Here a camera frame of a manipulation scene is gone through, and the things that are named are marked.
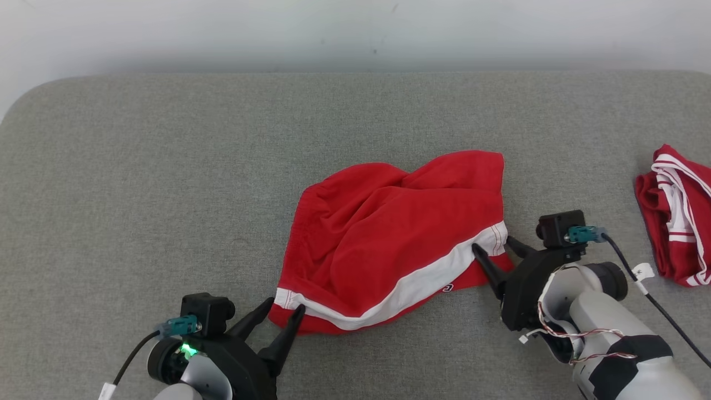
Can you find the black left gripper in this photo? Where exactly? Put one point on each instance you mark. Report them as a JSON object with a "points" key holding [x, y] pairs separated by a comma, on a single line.
{"points": [[244, 372]]}

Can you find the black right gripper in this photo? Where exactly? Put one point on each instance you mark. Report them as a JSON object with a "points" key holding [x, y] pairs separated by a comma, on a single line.
{"points": [[525, 294]]}

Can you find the red shorts with white band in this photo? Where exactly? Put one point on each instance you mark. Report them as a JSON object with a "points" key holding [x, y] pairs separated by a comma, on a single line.
{"points": [[389, 233]]}

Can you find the red basketball jersey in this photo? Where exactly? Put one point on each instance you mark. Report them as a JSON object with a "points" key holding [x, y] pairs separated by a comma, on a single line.
{"points": [[652, 222]]}

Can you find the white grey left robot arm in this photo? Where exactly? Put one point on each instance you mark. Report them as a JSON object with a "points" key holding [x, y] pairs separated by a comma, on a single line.
{"points": [[194, 383]]}

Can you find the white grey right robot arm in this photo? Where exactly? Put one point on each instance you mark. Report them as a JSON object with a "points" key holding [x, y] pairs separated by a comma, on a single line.
{"points": [[600, 311]]}

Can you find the grey fabric sofa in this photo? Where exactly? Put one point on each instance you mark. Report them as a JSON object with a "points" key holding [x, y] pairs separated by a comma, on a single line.
{"points": [[166, 194]]}

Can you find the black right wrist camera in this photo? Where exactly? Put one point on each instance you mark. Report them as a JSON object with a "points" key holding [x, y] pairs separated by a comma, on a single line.
{"points": [[555, 228]]}

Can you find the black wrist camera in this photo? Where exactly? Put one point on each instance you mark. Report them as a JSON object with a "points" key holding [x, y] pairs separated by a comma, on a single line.
{"points": [[203, 311], [555, 228]]}

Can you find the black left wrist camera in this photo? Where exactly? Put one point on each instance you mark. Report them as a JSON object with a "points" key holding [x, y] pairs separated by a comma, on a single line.
{"points": [[203, 311]]}

